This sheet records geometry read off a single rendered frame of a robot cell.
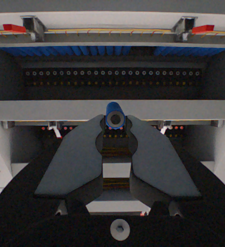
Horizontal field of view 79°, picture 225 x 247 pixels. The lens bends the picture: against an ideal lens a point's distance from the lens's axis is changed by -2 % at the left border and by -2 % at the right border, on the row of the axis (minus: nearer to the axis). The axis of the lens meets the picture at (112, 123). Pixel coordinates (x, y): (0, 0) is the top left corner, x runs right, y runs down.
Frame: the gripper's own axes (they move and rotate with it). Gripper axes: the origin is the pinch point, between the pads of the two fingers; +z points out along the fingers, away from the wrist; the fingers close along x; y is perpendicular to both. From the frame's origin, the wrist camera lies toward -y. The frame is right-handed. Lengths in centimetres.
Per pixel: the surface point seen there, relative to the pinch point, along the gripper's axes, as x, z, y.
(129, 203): 6.6, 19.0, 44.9
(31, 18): -14.0, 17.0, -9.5
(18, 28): -13.6, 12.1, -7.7
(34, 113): -17.7, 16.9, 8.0
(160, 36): 8.9, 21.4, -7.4
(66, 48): -11.0, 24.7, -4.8
